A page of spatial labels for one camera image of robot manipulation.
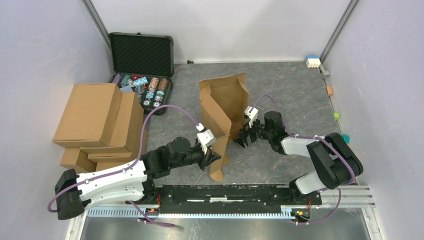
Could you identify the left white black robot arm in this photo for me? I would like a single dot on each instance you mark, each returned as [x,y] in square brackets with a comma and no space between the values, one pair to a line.
[130,182]

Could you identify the leaning folded cardboard box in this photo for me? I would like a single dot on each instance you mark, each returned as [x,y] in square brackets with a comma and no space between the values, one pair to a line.
[128,121]

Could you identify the lower stacked cardboard boxes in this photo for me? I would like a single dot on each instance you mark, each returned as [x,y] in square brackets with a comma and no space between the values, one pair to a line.
[86,160]

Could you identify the brown cardboard box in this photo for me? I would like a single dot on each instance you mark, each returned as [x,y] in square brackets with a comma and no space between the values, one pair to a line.
[223,101]

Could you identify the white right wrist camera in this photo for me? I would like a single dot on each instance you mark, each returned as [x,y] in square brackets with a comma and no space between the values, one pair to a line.
[251,114]

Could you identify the blue white toy block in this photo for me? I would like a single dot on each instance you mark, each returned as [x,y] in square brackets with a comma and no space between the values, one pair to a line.
[313,61]

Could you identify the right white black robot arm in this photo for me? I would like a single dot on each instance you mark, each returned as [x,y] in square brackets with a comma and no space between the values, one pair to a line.
[334,162]

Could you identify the large folded cardboard box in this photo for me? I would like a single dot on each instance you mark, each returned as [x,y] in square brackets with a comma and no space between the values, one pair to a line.
[89,116]

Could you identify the black poker chip case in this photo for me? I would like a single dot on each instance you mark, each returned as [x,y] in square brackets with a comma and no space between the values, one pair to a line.
[146,64]

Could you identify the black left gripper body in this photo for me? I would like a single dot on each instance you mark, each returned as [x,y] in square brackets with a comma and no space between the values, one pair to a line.
[199,156]

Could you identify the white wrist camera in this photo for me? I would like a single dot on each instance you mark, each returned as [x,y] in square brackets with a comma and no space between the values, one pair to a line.
[251,114]
[205,137]

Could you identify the lime green small block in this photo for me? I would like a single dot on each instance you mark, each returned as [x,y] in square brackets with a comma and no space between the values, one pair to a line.
[336,116]

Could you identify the teal small block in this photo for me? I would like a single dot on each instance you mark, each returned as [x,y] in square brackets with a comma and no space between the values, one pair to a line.
[346,138]

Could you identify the grey wall bracket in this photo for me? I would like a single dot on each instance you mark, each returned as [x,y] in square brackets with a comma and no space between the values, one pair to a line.
[323,72]

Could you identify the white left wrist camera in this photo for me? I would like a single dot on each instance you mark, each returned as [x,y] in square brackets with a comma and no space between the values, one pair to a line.
[205,137]

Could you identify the aluminium frame rail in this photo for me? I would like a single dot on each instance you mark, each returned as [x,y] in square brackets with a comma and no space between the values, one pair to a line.
[348,196]

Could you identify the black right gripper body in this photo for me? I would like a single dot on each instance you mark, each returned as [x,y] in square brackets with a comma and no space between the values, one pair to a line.
[256,131]

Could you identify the orange wooden block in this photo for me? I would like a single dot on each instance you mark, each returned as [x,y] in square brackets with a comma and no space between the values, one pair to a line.
[329,91]

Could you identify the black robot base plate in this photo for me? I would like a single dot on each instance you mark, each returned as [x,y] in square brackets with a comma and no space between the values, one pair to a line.
[226,199]

